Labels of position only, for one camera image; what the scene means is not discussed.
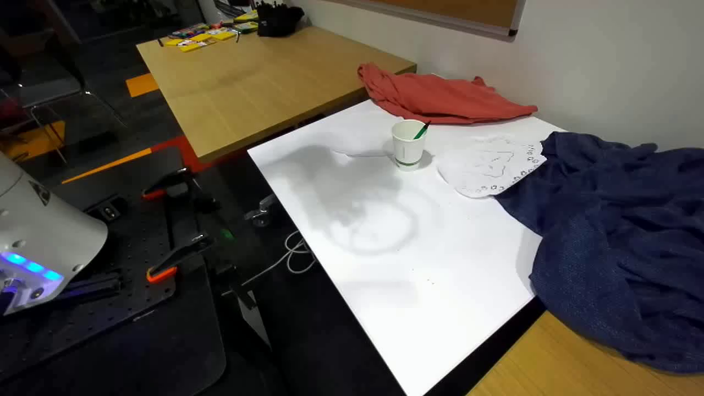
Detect white cup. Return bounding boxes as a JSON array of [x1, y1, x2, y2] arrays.
[[390, 119, 429, 168]]

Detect red cloth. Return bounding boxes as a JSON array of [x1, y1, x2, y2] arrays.
[[356, 62, 540, 128]]

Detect white lace paper doily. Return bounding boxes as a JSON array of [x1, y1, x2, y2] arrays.
[[435, 131, 551, 201]]

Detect large wooden table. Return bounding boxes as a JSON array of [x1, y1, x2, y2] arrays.
[[135, 25, 419, 165]]

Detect yellow marker boxes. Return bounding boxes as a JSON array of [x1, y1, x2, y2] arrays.
[[159, 25, 242, 55]]

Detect black power strip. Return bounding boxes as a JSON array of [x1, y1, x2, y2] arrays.
[[86, 192, 128, 226]]

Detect dark blue cloth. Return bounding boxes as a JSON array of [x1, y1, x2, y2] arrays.
[[496, 130, 704, 376]]

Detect small wooden table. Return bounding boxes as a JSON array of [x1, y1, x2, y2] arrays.
[[466, 310, 704, 396]]

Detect grey chair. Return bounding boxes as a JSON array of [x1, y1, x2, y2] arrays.
[[0, 41, 124, 171]]

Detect white cable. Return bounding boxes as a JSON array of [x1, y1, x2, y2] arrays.
[[241, 228, 320, 291]]

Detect grey metal table bracket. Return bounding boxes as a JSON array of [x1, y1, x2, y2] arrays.
[[245, 193, 281, 230]]

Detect black clamp with orange handle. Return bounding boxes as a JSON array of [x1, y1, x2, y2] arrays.
[[141, 168, 198, 205], [144, 230, 215, 285]]

